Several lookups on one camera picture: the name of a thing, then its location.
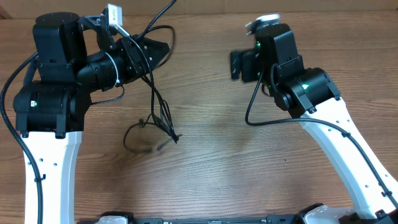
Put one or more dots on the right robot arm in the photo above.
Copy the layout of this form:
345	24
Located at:
313	100

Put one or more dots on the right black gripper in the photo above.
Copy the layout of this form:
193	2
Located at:
244	64

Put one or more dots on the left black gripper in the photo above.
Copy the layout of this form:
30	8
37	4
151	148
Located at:
135	56

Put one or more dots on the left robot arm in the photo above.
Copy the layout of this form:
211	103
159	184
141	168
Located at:
75	57

